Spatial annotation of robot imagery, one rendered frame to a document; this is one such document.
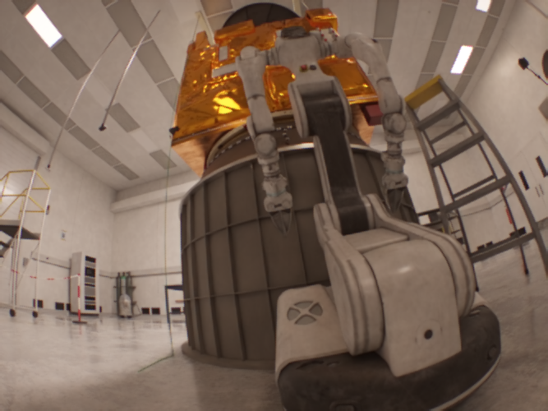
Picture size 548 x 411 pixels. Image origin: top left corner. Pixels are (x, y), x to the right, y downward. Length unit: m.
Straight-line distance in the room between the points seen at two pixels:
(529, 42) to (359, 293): 8.27
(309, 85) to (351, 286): 0.78
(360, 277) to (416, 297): 0.10
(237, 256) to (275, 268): 0.23
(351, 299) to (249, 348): 1.00
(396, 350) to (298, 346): 0.23
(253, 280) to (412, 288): 0.98
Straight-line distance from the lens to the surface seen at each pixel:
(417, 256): 0.43
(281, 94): 2.20
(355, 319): 0.38
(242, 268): 1.29
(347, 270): 0.40
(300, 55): 1.13
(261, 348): 1.28
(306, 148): 1.41
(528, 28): 8.44
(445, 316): 0.43
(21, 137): 8.62
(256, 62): 0.87
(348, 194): 0.81
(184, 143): 2.25
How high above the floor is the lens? 0.34
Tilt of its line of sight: 22 degrees up
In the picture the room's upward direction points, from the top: 9 degrees counter-clockwise
